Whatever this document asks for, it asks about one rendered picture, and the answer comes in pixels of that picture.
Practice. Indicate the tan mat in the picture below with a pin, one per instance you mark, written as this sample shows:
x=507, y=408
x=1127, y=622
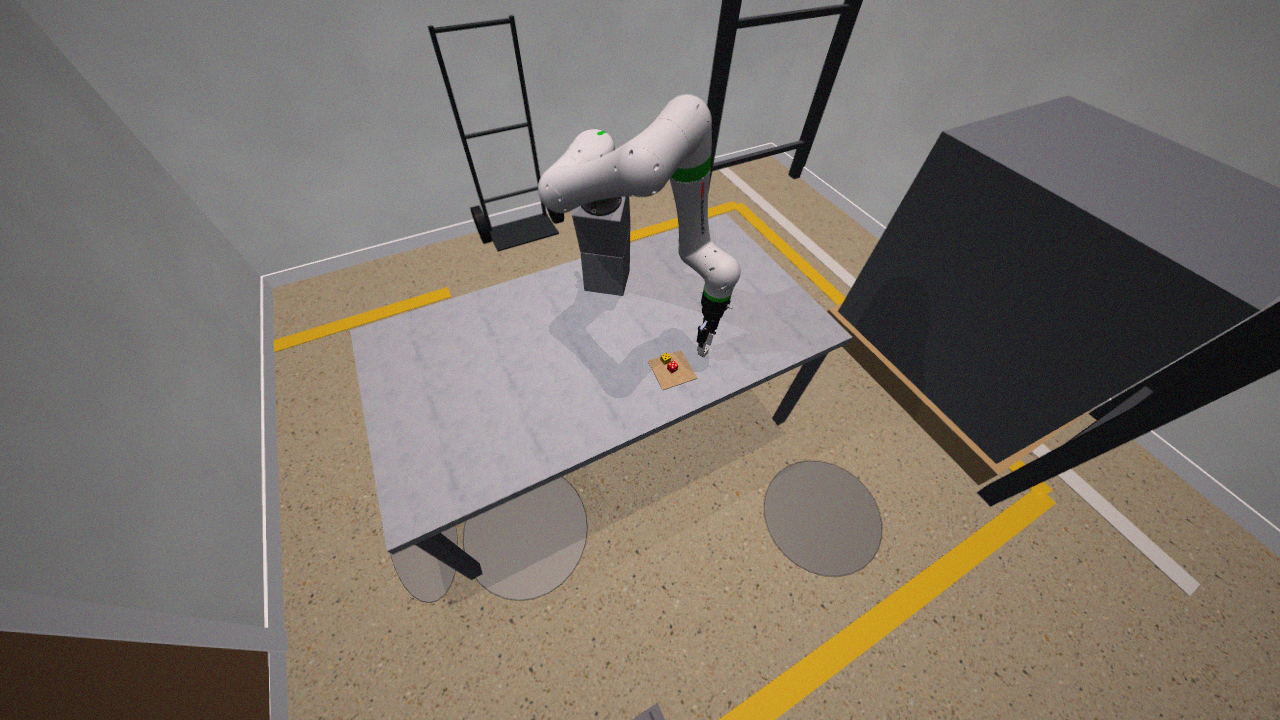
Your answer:
x=667, y=379

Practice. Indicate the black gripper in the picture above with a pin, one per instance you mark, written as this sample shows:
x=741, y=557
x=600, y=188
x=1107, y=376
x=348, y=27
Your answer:
x=707, y=330

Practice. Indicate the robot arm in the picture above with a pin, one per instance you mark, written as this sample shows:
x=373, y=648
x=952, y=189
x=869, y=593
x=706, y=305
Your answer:
x=681, y=134

